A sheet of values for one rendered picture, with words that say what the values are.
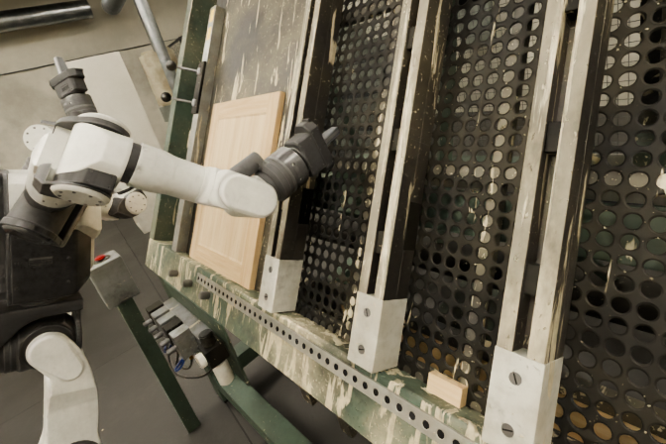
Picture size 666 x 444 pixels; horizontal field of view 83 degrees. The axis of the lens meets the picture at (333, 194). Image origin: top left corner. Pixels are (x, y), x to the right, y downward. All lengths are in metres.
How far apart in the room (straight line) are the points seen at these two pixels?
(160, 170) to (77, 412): 0.83
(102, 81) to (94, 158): 4.40
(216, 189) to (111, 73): 4.44
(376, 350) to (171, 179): 0.44
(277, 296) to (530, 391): 0.56
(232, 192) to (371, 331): 0.34
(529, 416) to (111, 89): 4.86
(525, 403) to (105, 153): 0.66
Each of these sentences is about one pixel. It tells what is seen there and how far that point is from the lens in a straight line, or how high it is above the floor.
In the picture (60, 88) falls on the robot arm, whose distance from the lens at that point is 1.53.
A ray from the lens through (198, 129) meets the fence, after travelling 1.54.
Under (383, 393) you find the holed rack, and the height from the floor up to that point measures 0.89.
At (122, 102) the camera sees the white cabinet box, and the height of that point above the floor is 1.52.
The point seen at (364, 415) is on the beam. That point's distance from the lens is 0.77.
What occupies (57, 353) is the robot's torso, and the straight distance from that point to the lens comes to 1.20.
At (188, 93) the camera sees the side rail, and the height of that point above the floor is 1.43.
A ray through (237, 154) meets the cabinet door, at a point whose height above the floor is 1.21.
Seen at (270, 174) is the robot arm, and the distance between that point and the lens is 0.71.
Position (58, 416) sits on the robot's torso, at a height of 0.77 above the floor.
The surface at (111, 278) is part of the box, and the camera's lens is 1.71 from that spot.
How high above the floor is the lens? 1.43
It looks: 20 degrees down
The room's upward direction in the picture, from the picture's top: 16 degrees counter-clockwise
